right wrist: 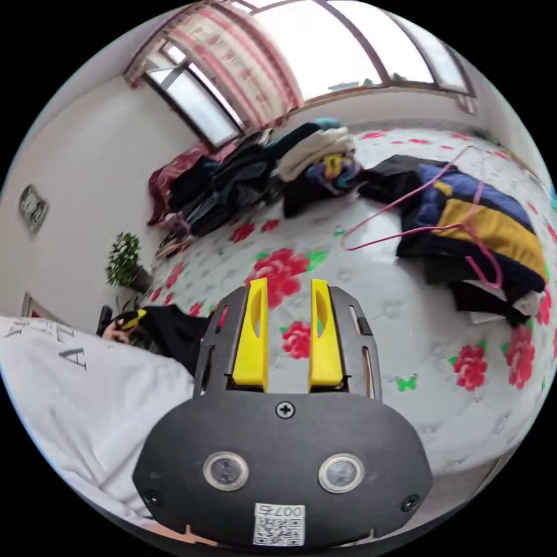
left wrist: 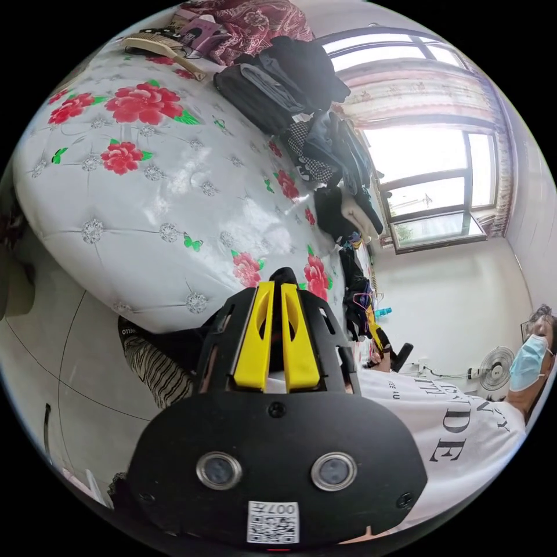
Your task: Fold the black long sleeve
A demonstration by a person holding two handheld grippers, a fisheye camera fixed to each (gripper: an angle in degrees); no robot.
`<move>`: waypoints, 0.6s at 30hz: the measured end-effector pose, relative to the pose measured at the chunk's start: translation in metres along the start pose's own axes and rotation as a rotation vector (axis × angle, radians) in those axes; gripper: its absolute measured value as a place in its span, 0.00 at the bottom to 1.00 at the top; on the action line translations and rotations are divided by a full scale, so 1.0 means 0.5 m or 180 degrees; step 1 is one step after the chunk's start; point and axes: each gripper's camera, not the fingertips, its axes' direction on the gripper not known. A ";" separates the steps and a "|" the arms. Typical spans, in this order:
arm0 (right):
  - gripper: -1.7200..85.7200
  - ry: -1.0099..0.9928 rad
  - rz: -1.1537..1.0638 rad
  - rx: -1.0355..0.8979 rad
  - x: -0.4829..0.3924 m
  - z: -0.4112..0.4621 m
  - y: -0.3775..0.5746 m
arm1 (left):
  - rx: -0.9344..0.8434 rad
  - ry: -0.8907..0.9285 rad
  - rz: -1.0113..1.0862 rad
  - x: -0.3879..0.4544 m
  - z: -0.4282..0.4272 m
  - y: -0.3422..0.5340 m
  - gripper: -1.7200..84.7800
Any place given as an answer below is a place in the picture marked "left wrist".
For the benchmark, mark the beige bed brush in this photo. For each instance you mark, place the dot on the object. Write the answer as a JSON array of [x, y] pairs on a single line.
[[150, 47]]

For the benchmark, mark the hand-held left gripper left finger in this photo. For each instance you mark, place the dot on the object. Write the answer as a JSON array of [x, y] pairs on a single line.
[[250, 357]]

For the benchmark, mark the red patterned blanket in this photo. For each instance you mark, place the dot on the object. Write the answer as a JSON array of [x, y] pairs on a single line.
[[256, 24]]

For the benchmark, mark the purple booklet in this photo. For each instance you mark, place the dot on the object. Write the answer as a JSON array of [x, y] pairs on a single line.
[[201, 31]]

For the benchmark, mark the bed with floral sheet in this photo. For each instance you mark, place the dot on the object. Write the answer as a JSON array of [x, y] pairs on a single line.
[[143, 191]]

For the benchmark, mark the white standing fan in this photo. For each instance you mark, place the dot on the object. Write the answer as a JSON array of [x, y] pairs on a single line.
[[495, 369]]

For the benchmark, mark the pile of clothes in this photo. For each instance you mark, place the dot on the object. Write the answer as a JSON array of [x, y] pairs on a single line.
[[300, 91]]

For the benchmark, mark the window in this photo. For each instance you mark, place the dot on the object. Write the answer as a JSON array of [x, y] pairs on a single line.
[[439, 161]]

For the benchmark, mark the person's body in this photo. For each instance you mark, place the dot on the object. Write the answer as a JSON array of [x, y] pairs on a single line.
[[448, 417]]

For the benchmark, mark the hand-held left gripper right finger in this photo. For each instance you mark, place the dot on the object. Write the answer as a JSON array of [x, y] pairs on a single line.
[[302, 361]]

